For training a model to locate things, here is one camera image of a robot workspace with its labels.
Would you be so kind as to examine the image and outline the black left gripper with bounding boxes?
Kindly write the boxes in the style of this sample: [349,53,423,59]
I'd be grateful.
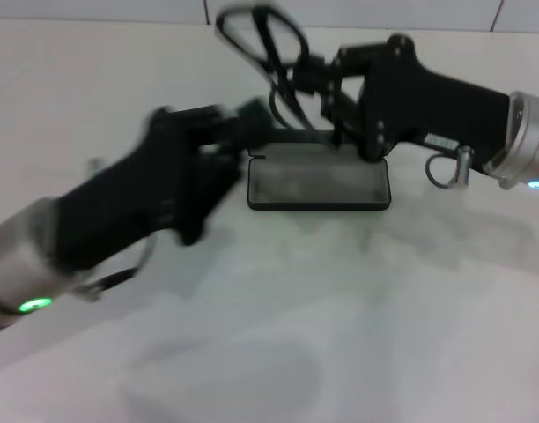
[53,99,275,274]

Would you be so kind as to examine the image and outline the black glasses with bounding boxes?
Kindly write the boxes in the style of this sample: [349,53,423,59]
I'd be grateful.
[214,2,317,132]

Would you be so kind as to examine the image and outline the right arm cable silver plugs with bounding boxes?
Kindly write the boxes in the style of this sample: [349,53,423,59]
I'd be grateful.
[425,145,476,190]

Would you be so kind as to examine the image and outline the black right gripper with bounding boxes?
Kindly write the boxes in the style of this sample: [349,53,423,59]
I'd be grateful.
[293,34,513,163]

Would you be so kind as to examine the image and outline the black glasses case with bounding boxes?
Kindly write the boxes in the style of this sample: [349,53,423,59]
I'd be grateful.
[246,127,392,212]

